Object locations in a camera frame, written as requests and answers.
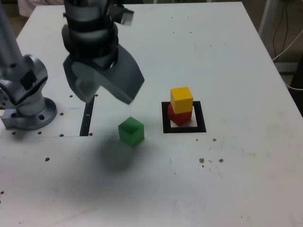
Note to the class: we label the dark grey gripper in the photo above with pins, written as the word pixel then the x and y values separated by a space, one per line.
pixel 99 62

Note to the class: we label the green cube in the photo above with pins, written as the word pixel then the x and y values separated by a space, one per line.
pixel 131 133

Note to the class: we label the yellow cube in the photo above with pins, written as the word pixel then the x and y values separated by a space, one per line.
pixel 181 99

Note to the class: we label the red cube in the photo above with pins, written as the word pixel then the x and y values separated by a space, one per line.
pixel 180 119

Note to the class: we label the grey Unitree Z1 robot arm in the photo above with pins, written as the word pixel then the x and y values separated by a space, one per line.
pixel 30 68

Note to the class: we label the black tape square outline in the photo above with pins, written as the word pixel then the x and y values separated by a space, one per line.
pixel 202 118

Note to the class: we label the black tape strip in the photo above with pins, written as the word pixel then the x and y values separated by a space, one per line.
pixel 85 123

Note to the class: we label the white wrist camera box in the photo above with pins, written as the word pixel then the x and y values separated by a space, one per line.
pixel 127 17

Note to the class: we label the white metal post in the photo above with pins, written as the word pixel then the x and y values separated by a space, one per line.
pixel 265 19

